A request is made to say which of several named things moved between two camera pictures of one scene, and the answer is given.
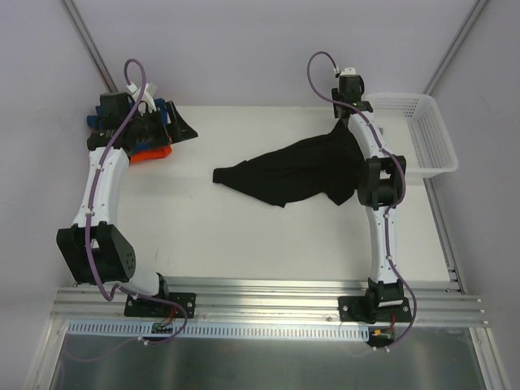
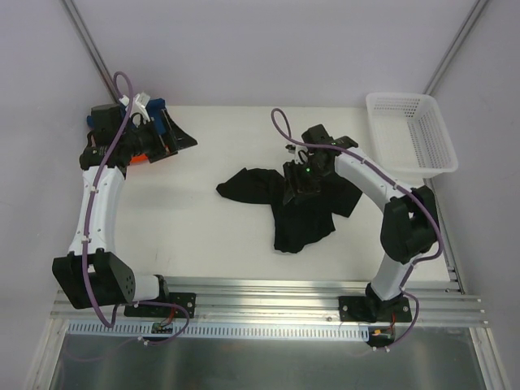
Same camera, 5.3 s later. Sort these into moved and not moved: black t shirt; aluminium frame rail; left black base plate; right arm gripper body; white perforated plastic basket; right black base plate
Moved: right arm gripper body; black t shirt
Not moved: left black base plate; aluminium frame rail; right black base plate; white perforated plastic basket
